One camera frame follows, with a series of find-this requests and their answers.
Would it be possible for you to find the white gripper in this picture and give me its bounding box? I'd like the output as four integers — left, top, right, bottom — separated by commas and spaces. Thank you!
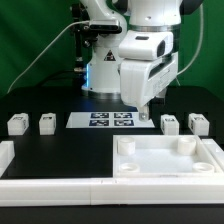
120, 53, 178, 121

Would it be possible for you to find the white square tabletop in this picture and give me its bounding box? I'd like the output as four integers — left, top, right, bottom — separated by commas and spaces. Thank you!
113, 135, 224, 178

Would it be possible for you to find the white marker sheet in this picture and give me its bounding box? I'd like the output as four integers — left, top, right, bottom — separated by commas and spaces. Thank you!
66, 112, 154, 129

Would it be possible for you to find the white U-shaped fence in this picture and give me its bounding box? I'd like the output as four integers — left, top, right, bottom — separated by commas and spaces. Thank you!
0, 138, 224, 207

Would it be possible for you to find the white cable right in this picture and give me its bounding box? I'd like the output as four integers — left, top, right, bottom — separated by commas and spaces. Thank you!
174, 3, 205, 87

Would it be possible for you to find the white cable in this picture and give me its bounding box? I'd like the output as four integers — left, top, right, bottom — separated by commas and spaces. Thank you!
6, 20, 91, 94
174, 3, 205, 87

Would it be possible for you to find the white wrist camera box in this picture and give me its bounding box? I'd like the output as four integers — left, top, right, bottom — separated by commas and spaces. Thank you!
118, 30, 174, 61

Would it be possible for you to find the black cable at base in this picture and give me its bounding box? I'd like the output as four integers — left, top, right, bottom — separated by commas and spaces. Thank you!
39, 69, 88, 88

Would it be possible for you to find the white cable left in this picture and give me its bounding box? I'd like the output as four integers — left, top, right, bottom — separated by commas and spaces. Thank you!
6, 20, 91, 94

